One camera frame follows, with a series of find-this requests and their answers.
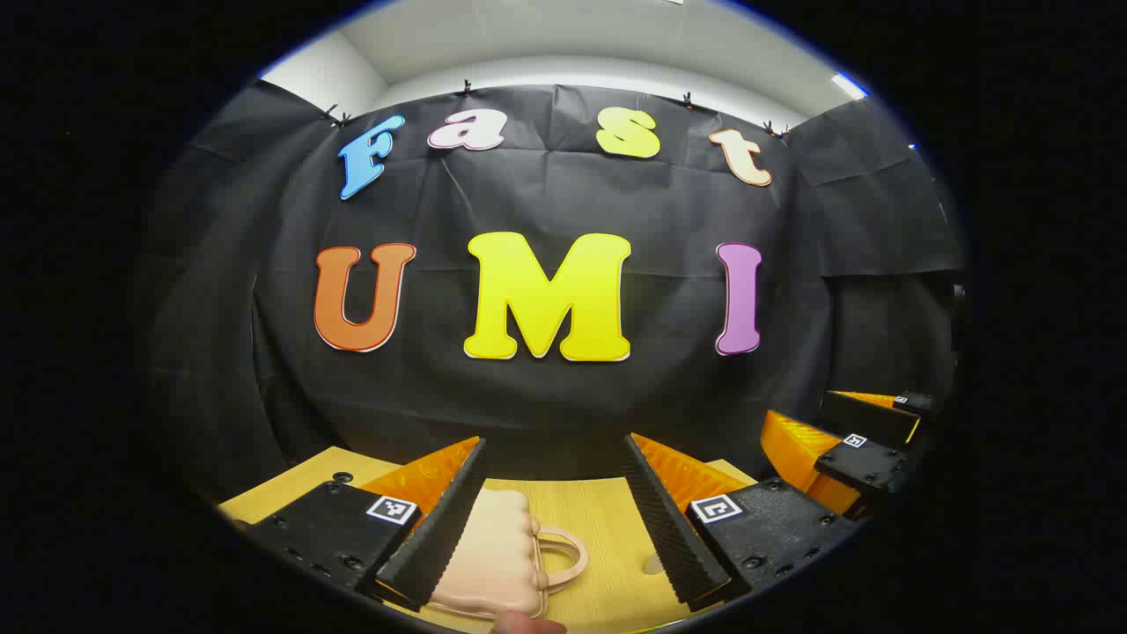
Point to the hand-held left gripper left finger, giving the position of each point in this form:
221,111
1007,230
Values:
440,528

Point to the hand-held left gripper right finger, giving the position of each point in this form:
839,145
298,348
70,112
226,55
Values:
669,528

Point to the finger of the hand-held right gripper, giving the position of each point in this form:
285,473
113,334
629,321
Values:
867,416
867,467

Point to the translucent white tube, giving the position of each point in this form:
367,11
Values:
656,565

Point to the beige pink suitcase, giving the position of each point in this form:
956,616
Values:
493,555

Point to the black backdrop cloth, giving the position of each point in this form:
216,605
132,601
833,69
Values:
546,414

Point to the ceiling light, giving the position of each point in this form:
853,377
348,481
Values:
850,85

